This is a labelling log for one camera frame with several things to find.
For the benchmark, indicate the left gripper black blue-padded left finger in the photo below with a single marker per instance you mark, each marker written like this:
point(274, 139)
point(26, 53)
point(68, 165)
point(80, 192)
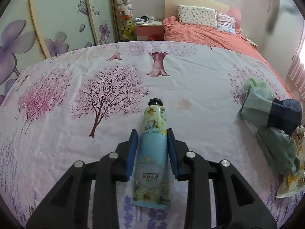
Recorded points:
point(66, 204)

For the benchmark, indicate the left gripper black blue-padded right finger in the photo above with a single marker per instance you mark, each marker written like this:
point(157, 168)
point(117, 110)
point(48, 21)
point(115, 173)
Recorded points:
point(237, 204)

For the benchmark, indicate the floral hand cream tube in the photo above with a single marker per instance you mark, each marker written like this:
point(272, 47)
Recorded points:
point(151, 187)

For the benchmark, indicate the green sock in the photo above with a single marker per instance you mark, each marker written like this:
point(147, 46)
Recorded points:
point(279, 149)

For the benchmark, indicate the yellow patterned snack wrapper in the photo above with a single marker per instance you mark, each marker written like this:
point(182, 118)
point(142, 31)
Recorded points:
point(294, 181)

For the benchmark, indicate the tree-print bed sheet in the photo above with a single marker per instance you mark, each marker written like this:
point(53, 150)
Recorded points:
point(81, 104)

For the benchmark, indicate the pink curtain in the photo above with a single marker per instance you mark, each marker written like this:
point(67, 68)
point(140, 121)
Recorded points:
point(296, 74)

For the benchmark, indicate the striped pink pillow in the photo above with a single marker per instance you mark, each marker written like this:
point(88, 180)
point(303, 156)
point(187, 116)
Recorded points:
point(226, 23)

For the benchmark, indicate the salmon pink duvet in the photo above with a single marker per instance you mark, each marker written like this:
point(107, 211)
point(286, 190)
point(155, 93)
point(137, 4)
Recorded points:
point(199, 34)

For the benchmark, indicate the floral sliding wardrobe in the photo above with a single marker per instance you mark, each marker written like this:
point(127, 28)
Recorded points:
point(35, 30)

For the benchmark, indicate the pink white nightstand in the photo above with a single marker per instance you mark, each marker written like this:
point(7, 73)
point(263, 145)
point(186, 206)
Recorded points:
point(149, 31)

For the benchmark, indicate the floral white pillow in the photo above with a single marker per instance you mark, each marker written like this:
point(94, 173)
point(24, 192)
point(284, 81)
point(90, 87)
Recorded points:
point(197, 15)

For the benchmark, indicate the white mug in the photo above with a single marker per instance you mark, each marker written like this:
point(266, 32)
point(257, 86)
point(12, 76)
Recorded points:
point(151, 19)

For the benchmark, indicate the plush toy hanging column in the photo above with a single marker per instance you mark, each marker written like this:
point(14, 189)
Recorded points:
point(125, 21)

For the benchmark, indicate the beige pink headboard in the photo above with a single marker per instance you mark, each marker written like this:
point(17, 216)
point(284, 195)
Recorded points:
point(170, 8)

